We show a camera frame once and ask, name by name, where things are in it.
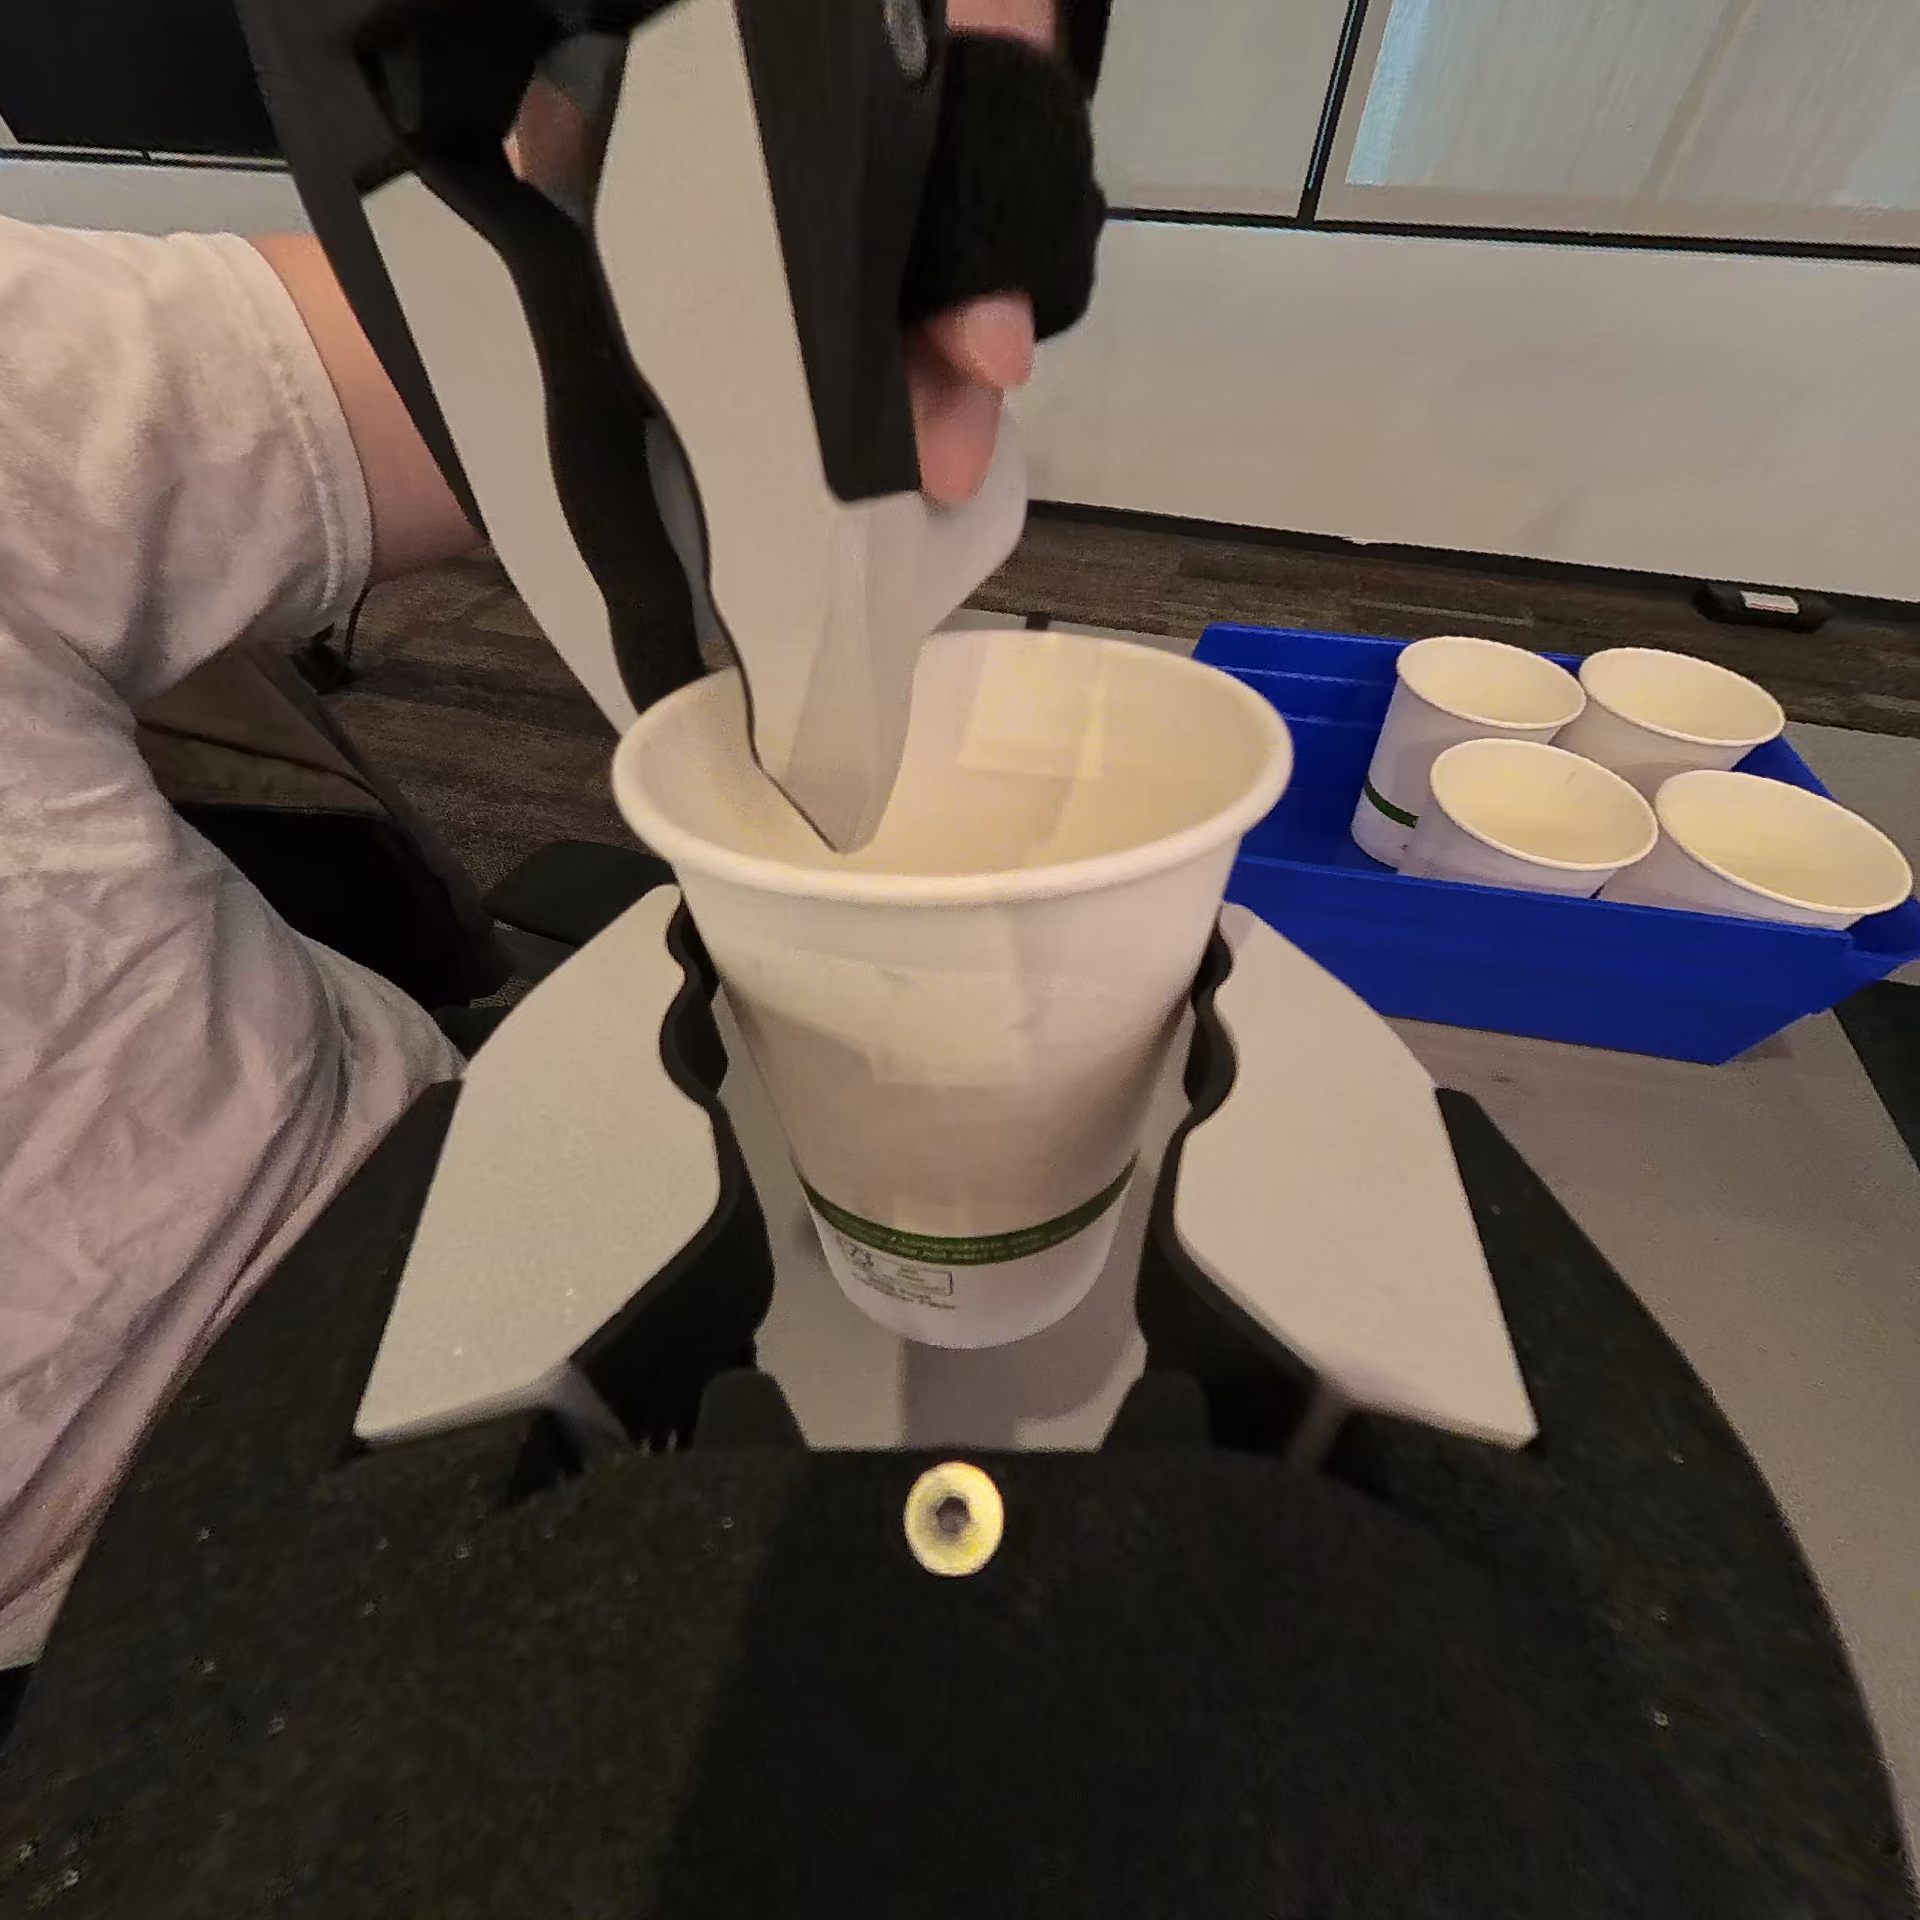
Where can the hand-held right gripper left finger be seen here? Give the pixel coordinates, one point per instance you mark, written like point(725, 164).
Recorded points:
point(541, 1231)

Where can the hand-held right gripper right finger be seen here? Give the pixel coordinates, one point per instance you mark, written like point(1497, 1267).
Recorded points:
point(1352, 1231)

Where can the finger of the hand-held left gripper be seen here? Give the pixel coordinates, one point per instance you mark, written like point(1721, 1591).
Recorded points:
point(708, 271)
point(497, 361)

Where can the blue plastic bin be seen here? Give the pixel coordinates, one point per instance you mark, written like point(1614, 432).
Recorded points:
point(1500, 961)

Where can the white paper cup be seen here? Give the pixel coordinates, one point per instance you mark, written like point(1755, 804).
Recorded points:
point(960, 1021)
point(1773, 841)
point(1676, 707)
point(1470, 684)
point(1533, 813)

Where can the person's left forearm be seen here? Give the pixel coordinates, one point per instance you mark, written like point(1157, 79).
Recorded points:
point(376, 421)

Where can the black chair armrest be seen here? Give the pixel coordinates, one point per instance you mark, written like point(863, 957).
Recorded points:
point(573, 895)

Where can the black flat mat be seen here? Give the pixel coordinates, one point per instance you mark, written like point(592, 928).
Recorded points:
point(1892, 1067)

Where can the black floor box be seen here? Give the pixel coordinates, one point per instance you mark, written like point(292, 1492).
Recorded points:
point(1765, 605)

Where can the large window with blinds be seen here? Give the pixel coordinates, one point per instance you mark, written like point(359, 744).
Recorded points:
point(1621, 107)

